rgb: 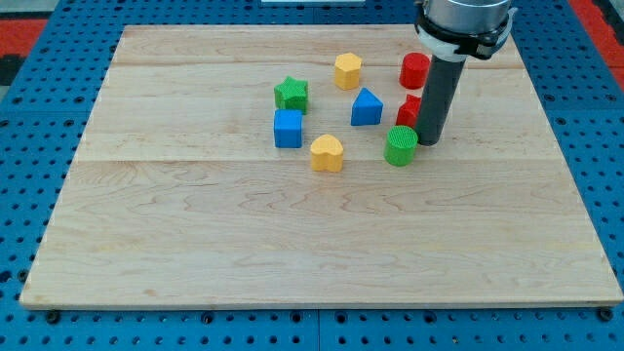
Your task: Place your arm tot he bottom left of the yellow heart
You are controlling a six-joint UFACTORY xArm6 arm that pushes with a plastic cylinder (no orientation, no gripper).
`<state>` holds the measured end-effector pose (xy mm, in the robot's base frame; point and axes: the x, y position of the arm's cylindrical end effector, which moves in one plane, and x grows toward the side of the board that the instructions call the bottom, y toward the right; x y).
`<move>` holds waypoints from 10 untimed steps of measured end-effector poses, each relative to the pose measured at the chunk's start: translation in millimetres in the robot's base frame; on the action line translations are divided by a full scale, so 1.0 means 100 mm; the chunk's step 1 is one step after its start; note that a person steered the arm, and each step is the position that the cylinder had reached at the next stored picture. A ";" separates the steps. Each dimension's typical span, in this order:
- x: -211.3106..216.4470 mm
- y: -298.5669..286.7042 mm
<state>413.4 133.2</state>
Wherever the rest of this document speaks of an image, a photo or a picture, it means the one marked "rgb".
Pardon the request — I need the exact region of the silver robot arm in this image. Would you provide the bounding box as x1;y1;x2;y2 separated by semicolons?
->
414;0;518;63

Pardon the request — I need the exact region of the yellow heart block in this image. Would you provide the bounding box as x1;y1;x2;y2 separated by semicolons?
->
310;134;344;173

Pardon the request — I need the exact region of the light wooden board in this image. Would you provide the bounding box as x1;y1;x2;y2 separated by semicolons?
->
19;25;623;310

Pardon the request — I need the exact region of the blue cube block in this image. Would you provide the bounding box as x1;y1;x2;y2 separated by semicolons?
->
273;109;303;148

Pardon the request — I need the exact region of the green star block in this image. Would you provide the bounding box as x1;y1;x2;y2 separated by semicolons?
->
274;76;308;115

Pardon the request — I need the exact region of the blue triangle block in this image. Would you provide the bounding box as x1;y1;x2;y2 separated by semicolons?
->
350;88;383;126

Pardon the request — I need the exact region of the green cylinder block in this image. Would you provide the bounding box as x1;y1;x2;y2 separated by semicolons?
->
383;125;418;167

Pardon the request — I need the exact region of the red block behind rod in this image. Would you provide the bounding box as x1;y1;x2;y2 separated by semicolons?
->
395;95;421;128

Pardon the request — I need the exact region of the yellow hexagon block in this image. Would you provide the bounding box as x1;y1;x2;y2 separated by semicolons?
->
333;53;362;90

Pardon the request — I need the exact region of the red cylinder block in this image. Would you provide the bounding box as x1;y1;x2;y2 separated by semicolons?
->
399;53;430;90

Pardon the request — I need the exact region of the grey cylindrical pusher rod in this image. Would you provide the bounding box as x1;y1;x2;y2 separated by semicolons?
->
414;56;465;146

